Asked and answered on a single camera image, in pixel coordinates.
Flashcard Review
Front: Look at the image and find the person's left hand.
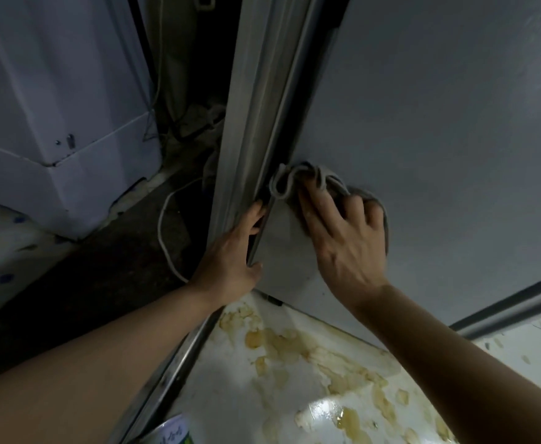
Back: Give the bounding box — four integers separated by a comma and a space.
191, 201, 268, 307

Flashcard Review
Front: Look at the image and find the person's right hand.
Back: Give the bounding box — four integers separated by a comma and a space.
297, 175, 390, 299

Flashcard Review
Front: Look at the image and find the grey cleaning cloth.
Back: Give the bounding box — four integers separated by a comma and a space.
269, 162, 390, 255

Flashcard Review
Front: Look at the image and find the grey door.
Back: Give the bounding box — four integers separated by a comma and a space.
247, 0, 541, 352

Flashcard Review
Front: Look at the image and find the person's right forearm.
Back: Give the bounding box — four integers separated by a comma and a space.
343, 284, 541, 444

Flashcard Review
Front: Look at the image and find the person's left forearm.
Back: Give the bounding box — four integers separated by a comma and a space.
0, 284, 223, 444

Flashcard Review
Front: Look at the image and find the metal threshold strip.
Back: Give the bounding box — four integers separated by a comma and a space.
108, 307, 225, 444

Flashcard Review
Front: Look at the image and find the white blue-dotted floor mat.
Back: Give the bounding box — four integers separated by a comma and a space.
0, 195, 79, 329

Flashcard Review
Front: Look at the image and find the white washing machine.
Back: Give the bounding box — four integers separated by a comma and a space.
0, 0, 163, 241

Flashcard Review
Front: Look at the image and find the white cable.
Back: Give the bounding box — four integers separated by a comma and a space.
157, 177, 207, 285

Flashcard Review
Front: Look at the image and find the grey door frame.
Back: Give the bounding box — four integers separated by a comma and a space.
207, 0, 327, 269

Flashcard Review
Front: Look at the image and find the grey metal rail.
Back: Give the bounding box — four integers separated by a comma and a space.
450, 269, 541, 341

